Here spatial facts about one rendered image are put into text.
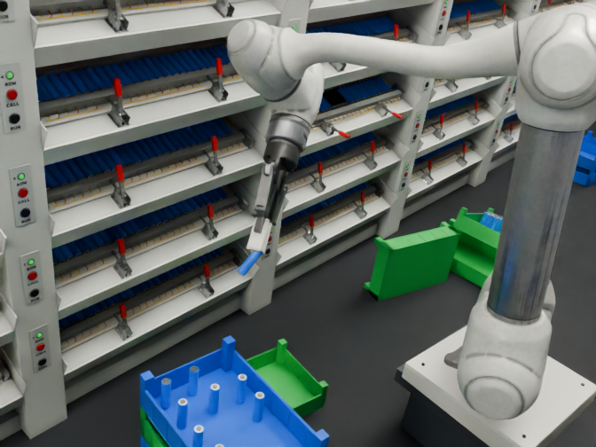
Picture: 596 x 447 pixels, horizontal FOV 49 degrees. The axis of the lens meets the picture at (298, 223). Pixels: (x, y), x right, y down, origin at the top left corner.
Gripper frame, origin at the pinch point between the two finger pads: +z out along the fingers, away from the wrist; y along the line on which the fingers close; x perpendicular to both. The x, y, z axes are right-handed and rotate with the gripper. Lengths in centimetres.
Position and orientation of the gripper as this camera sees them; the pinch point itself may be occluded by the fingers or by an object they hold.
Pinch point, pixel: (259, 236)
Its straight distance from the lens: 133.3
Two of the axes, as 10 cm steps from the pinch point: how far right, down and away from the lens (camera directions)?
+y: 2.1, 3.3, 9.2
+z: -2.4, 9.3, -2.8
